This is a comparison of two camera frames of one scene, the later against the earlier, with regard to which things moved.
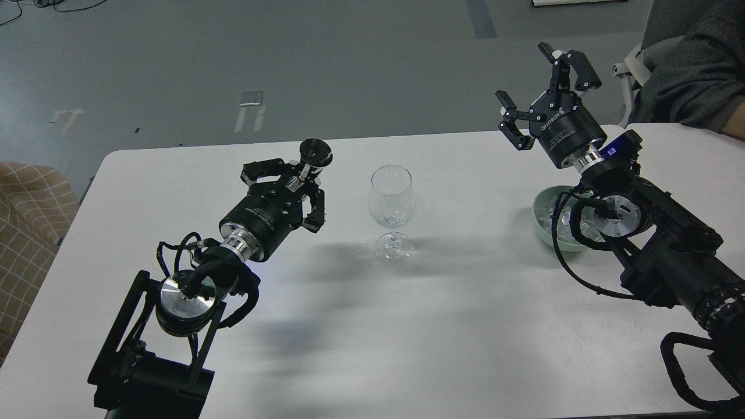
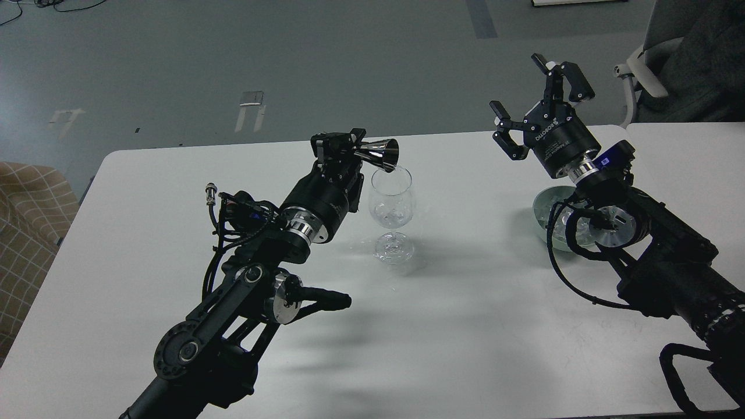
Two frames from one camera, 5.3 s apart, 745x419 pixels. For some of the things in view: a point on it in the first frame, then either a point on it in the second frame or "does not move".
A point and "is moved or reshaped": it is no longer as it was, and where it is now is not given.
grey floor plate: x=251 y=98 does not move
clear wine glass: x=391 y=201 does not move
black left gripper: x=272 y=209 -> x=322 y=196
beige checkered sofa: x=39 y=206 does not move
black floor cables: x=45 y=3 does not move
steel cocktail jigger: x=312 y=152 is moved or reshaped
